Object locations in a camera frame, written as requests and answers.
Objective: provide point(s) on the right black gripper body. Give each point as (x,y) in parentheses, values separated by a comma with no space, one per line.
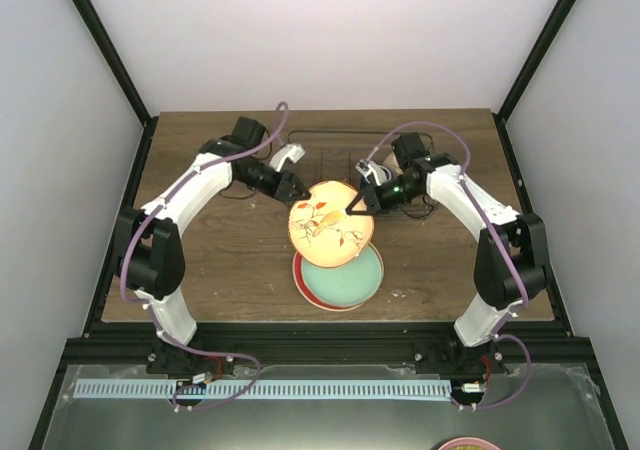
(388,201)

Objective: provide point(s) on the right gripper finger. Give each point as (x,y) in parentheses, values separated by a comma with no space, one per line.
(359,212)
(357,205)

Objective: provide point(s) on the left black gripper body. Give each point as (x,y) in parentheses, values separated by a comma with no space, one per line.
(281,185)

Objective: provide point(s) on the green-rimmed plate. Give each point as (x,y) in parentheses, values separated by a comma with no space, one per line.
(352,283)

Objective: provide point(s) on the dark blue ceramic mug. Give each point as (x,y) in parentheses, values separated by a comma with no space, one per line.
(375,177)

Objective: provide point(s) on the cream ceramic bowl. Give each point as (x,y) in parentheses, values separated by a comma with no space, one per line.
(391,163)

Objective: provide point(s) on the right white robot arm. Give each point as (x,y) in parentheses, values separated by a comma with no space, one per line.
(512,264)

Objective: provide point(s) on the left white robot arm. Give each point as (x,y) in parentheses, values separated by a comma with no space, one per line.
(149,259)

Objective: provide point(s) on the red-rimmed white plate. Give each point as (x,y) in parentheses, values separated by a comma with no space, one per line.
(304,290)

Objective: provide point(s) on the pink plate at bottom edge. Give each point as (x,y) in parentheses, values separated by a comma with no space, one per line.
(468,443)

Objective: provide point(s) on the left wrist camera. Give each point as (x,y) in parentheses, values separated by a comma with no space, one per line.
(292,153)

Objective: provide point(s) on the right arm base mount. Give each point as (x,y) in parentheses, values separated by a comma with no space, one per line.
(446,355)

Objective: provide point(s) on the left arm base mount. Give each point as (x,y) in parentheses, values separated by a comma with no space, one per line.
(167,359)

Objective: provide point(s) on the light blue slotted cable duct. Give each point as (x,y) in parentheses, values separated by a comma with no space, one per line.
(406,390)

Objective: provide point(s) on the black aluminium frame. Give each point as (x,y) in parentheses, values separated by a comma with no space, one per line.
(319,343)

